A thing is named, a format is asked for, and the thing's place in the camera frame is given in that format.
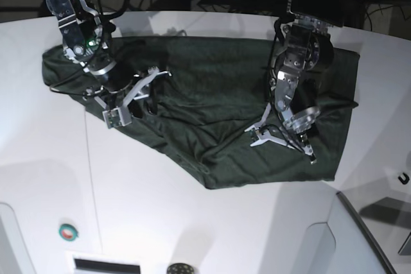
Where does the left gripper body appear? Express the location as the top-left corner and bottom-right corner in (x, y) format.
(282, 107), (320, 134)

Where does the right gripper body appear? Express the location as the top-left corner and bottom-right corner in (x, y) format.
(91, 60), (144, 96)

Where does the dark green t-shirt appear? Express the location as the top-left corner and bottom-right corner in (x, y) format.
(41, 36), (360, 190)

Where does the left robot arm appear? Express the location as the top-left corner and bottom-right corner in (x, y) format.
(269, 0), (346, 134)

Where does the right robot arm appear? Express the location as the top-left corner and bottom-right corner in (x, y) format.
(45, 0), (161, 128)

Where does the black U-shaped hook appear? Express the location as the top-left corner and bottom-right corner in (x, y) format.
(398, 173), (410, 185)

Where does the grey metal tray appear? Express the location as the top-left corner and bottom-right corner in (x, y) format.
(338, 190), (410, 273)

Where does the green tape roll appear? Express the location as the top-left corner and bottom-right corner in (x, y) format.
(58, 223), (78, 242)

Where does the black perforated round object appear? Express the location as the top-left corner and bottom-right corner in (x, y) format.
(166, 263), (195, 274)

